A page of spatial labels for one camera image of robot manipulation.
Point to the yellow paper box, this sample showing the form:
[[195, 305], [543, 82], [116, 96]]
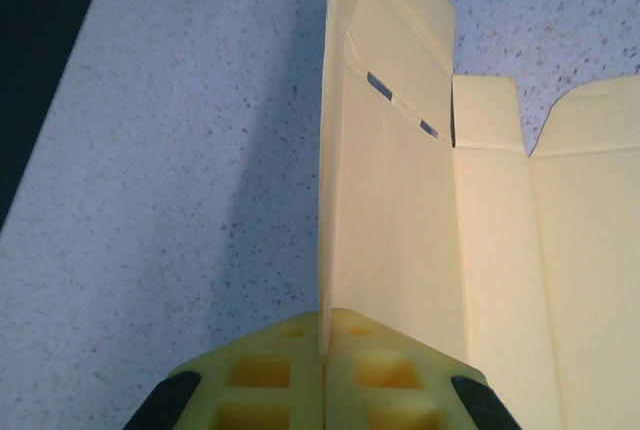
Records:
[[400, 200]]

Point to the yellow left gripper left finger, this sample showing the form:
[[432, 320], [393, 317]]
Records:
[[260, 380]]

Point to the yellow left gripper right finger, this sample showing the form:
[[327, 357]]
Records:
[[390, 375]]

